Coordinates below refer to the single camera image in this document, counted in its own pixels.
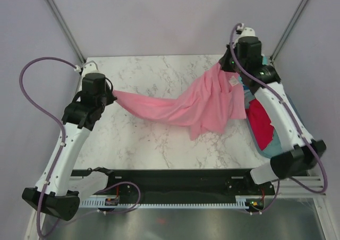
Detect pink t shirt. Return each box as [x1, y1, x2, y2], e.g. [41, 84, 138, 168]
[113, 63, 246, 140]

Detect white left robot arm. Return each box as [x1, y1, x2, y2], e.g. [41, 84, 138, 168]
[22, 73, 117, 221]

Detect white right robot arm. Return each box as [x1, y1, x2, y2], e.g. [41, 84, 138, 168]
[219, 35, 326, 194]

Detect clear blue plastic bin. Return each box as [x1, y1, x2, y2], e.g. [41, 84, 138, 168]
[244, 89, 305, 158]

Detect red t shirt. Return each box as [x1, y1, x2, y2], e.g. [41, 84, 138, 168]
[245, 99, 274, 150]

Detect teal cloth in bin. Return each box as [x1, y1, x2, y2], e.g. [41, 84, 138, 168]
[261, 131, 283, 159]

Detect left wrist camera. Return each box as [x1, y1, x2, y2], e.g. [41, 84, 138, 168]
[74, 61, 99, 78]

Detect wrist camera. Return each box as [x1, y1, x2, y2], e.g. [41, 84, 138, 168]
[236, 23, 256, 38]
[74, 61, 99, 78]

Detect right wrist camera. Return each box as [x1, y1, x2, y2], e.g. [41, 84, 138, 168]
[236, 23, 256, 38]

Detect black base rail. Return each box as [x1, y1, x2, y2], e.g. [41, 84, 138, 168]
[71, 167, 277, 205]

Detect right aluminium frame post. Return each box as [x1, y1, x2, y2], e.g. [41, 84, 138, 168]
[269, 0, 310, 64]

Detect aluminium frame post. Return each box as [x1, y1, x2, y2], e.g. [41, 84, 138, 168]
[44, 0, 86, 63]
[269, 0, 310, 64]

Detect left aluminium frame post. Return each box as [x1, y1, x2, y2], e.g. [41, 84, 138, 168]
[44, 0, 86, 63]

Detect white slotted cable duct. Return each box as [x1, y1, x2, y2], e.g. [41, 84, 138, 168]
[79, 195, 261, 210]

